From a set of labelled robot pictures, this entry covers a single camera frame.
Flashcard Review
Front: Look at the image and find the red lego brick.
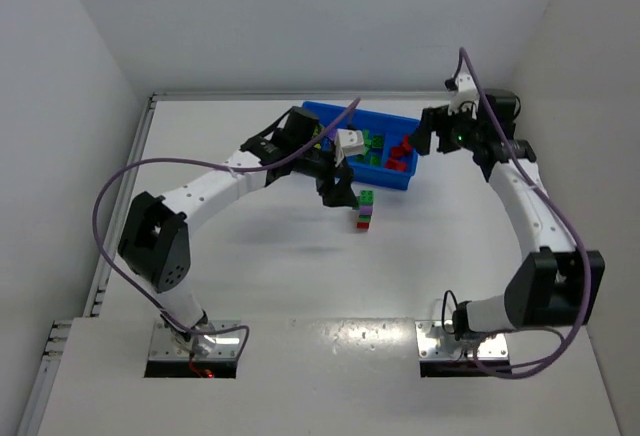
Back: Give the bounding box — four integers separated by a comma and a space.
384, 134, 413, 172

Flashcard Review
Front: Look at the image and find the flower and butterfly lego assembly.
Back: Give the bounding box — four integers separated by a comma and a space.
356, 190, 374, 230

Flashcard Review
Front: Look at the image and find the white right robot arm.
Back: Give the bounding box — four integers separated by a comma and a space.
408, 91, 605, 339

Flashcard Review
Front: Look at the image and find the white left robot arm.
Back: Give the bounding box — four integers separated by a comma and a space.
118, 106, 366, 346

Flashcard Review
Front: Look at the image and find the blue compartment tray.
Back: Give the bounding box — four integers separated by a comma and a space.
299, 100, 422, 191

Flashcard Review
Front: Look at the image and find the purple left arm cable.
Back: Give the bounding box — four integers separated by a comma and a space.
93, 96, 362, 357

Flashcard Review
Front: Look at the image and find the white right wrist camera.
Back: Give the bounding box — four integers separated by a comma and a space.
445, 71, 478, 114

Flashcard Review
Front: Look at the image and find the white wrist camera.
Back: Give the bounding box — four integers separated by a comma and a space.
445, 71, 478, 114
334, 129, 366, 167

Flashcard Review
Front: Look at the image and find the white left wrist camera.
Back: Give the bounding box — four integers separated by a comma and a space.
334, 129, 366, 167

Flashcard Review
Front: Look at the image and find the black cable at right base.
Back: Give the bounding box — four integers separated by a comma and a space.
442, 290, 464, 345

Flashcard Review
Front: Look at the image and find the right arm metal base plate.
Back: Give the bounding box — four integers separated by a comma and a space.
415, 320, 509, 363

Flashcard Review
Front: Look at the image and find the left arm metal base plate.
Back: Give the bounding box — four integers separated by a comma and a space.
148, 320, 243, 362

